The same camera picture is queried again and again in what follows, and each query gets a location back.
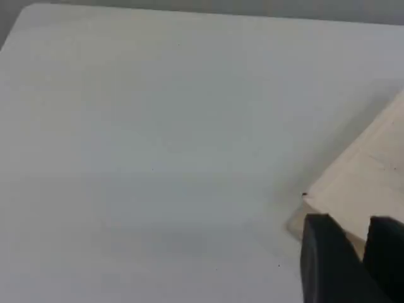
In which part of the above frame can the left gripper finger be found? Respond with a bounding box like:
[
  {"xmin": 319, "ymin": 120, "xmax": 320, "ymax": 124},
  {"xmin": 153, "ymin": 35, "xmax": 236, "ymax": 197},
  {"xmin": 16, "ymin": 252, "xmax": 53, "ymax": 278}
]
[
  {"xmin": 362, "ymin": 216, "xmax": 404, "ymax": 303},
  {"xmin": 300, "ymin": 213, "xmax": 392, "ymax": 303}
]

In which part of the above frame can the white canvas bag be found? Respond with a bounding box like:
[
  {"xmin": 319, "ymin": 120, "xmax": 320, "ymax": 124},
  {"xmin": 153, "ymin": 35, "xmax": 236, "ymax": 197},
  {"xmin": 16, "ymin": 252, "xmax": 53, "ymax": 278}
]
[{"xmin": 287, "ymin": 90, "xmax": 404, "ymax": 263}]

